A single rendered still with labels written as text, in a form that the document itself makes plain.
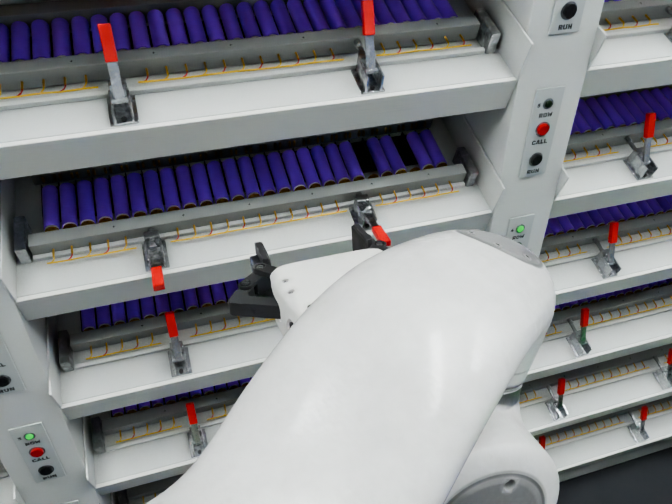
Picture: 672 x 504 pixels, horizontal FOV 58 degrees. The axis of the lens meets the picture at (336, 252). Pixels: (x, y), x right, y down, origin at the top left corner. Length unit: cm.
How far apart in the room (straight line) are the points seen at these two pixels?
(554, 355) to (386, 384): 100
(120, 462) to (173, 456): 8
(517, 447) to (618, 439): 132
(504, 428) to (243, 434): 13
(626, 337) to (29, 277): 102
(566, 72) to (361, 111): 26
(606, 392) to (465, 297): 120
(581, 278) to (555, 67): 41
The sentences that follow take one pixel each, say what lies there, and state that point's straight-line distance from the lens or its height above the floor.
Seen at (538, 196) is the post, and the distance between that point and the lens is 89.
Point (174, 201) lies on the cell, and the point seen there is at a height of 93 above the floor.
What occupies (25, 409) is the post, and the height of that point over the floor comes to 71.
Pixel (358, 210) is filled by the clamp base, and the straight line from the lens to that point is 78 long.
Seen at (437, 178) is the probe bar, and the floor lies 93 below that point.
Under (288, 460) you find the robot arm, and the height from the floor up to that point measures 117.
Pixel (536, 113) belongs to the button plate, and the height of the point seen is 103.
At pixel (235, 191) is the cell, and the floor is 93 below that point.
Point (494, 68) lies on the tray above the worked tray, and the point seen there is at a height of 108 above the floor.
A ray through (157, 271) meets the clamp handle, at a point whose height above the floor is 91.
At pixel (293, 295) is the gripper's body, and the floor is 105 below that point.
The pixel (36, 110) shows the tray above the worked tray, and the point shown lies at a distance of 70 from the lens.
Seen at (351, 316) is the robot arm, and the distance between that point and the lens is 23.
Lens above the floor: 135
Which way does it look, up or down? 37 degrees down
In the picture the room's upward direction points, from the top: straight up
